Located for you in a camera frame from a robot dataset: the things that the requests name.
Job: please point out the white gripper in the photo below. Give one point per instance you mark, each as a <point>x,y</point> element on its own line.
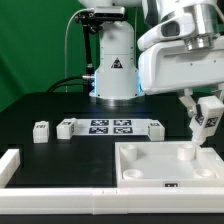
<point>166,65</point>

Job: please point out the white square tabletop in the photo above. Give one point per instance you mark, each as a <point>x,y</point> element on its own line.
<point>167,164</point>

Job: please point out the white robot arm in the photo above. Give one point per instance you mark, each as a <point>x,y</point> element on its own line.
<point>136,34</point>

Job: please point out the fiducial marker sheet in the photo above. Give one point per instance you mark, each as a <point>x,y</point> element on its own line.
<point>113,126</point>

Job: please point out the green backdrop curtain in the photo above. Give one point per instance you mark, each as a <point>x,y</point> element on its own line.
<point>33,44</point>

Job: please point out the white U-shaped obstacle fence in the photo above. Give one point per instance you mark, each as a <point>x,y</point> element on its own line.
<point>102,200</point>

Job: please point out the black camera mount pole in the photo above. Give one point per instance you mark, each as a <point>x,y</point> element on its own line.
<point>88,50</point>

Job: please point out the black camera on mount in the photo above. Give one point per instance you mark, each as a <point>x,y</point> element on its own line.
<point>102,14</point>

